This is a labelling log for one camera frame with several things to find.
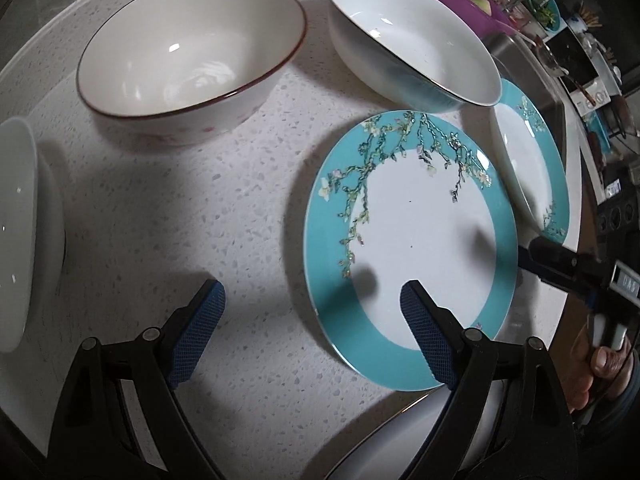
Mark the stainless steel sink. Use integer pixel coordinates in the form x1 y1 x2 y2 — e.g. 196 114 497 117
487 30 566 111

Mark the teal floral deep plate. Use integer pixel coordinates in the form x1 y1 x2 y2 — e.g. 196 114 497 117
489 78 571 241

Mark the white plate with thin rim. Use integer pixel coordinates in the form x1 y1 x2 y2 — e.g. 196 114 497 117
330 385 506 480

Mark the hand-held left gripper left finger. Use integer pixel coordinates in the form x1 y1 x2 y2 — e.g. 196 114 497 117
47 279 227 480

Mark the plain white bowl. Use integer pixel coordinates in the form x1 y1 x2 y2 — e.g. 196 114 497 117
0 116 66 353

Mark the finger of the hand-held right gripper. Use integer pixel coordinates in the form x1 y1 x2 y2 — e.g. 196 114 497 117
517 237 603 292

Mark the person's right hand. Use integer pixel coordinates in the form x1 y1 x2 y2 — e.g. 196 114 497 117
569 345 638 417

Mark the white bowl with teal outside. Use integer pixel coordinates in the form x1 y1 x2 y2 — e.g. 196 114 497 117
324 0 502 113

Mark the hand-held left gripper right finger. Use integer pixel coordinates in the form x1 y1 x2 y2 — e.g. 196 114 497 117
400 280 583 480

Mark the cream bowl with red rim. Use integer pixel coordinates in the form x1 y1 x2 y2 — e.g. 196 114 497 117
75 0 307 147

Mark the black cooktop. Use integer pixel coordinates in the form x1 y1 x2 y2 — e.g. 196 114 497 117
547 30 601 78

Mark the teal colander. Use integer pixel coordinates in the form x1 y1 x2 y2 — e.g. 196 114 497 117
534 0 562 32

